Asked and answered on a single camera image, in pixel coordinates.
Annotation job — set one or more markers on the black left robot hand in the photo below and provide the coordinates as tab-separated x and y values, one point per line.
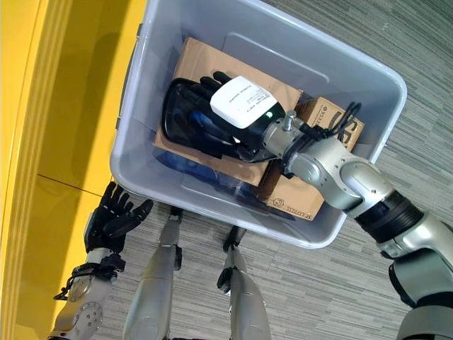
109	219

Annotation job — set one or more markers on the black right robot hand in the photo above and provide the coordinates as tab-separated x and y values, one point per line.
240	106

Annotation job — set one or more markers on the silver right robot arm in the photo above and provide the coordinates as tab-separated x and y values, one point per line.
368	198

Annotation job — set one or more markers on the grey plastic storage box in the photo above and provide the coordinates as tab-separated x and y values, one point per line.
247	63

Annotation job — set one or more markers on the large flat cardboard box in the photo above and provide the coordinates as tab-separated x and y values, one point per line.
198	67

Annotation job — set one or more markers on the yellow metal shelf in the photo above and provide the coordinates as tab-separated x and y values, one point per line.
53	141

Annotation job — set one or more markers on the small printed cardboard box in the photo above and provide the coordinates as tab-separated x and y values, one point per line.
301	191

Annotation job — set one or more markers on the silver left robot leg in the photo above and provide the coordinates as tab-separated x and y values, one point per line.
152	287

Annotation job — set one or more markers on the silver robot leg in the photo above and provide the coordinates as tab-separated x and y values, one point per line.
152	287
244	294

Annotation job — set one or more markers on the silver right robot leg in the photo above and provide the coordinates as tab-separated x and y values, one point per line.
244	294

